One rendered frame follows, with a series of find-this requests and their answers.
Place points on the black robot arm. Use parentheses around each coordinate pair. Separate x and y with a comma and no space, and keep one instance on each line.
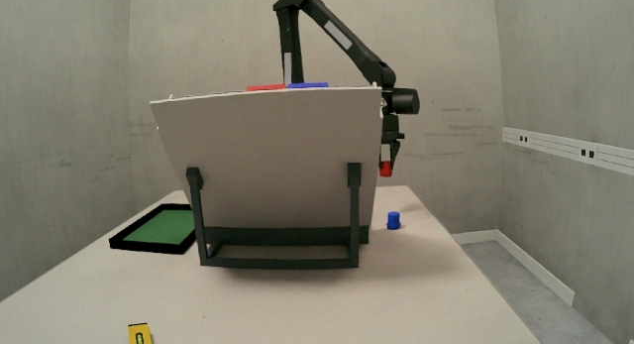
(404,100)

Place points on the yellow pocket level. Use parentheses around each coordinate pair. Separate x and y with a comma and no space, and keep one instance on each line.
(139,334)

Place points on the red rectangular frame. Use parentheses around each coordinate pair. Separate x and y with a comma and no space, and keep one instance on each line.
(266,87)

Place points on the red plug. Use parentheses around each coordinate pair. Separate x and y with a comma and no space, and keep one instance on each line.
(385,169)

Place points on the green tray with black rim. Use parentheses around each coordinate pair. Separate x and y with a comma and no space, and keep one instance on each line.
(174,222)

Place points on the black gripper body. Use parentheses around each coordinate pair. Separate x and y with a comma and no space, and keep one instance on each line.
(399,136)

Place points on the blue plug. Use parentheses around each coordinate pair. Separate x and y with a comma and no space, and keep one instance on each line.
(393,221)

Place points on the blue rectangular frame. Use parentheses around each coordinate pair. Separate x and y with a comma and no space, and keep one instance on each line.
(308,85)

